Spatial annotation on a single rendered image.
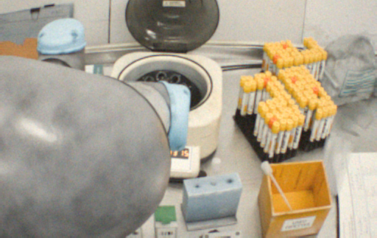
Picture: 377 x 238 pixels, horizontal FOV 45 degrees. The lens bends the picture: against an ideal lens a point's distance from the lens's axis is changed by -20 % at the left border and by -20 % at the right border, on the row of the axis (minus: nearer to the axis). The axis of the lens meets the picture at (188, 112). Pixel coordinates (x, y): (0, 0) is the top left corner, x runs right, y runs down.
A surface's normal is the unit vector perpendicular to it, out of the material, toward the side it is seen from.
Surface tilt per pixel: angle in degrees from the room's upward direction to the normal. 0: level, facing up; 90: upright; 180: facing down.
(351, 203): 0
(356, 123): 0
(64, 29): 0
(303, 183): 90
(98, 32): 90
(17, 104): 24
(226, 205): 90
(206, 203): 90
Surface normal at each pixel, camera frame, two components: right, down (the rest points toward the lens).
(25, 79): 0.44, -0.72
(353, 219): 0.04, -0.74
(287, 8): 0.10, 0.66
